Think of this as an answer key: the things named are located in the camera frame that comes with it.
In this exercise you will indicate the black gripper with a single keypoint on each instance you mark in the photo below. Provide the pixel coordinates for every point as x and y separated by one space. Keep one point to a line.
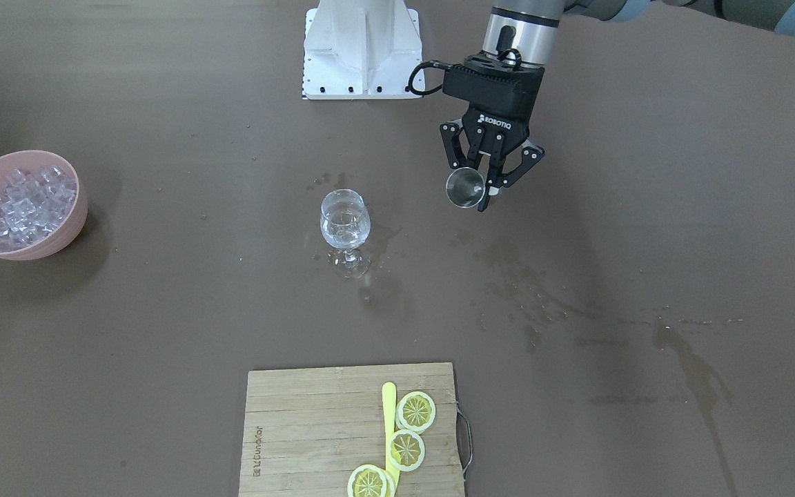
495 121

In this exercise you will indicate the steel double jigger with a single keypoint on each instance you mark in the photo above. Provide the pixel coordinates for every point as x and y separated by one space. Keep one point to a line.
465 187

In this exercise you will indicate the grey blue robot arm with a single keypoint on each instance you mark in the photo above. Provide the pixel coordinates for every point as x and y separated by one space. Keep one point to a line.
524 33

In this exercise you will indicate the clear wine glass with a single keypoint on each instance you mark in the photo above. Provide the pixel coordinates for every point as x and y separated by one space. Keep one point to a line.
345 225

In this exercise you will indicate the clear ice cubes pile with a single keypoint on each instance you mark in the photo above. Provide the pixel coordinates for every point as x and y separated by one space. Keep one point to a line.
33 205

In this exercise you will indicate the yellow plastic knife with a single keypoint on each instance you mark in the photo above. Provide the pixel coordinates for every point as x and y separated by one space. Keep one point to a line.
389 402

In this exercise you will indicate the lemon slice far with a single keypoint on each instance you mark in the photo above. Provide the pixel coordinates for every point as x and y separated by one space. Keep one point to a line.
415 412

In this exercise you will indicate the lemon slice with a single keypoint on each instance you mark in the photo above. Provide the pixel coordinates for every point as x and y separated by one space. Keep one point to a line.
369 480
405 450
415 412

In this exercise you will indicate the lemon slice middle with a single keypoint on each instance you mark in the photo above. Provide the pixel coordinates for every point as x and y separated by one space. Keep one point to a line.
405 450

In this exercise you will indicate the bamboo cutting board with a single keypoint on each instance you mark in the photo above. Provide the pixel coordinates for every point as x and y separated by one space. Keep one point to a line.
307 429

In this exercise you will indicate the lemon slice near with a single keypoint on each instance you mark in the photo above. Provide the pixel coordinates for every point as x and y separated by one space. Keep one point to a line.
369 480

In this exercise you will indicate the pink bowl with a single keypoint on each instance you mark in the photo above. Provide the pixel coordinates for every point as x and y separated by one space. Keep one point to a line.
32 161

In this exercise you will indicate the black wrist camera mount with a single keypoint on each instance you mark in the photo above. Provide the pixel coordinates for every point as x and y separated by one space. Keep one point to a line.
495 87

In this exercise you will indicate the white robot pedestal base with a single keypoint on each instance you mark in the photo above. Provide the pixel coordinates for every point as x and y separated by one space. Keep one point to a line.
360 50

